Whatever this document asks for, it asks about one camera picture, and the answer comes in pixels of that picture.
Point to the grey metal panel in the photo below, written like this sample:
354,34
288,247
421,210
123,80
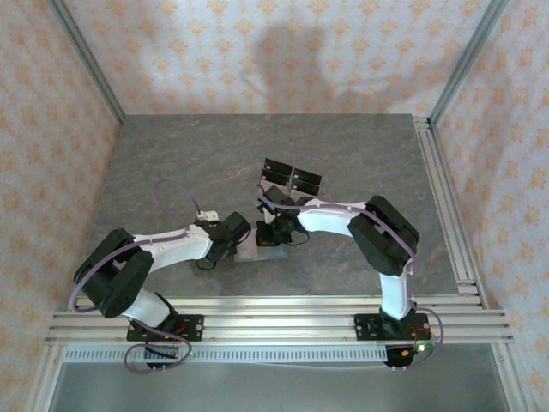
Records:
279,390

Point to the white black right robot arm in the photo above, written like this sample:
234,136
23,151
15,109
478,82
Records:
326,219

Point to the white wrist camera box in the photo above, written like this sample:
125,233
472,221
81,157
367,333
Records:
270,214
208,214

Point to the wide aluminium mounting rail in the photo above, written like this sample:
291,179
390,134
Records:
279,328

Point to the clear acrylic card stand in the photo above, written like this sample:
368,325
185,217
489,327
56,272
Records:
288,191

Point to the short aluminium frame leg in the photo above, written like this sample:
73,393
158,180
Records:
43,382
512,382

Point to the pink printed credit card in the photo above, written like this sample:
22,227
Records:
268,189

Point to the aluminium side rail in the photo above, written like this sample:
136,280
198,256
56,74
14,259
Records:
442,206

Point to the aluminium table edge rail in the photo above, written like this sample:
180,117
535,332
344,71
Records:
279,302

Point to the black card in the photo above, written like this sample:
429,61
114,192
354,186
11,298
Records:
275,177
279,166
305,186
308,174

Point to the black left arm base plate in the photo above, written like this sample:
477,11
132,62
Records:
193,328

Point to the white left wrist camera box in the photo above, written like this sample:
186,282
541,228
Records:
208,214

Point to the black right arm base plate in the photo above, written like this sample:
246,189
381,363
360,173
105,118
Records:
364,326

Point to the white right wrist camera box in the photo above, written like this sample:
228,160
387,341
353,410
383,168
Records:
270,214

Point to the black electronics board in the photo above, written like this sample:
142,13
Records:
161,354
399,358

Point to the pale credit card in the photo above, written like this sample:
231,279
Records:
249,244

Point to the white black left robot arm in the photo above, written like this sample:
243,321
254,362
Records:
171,253

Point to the aluminium frame post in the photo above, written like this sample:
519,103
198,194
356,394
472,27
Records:
467,60
86,60

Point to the pale green card holder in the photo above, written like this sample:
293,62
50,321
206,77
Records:
274,253

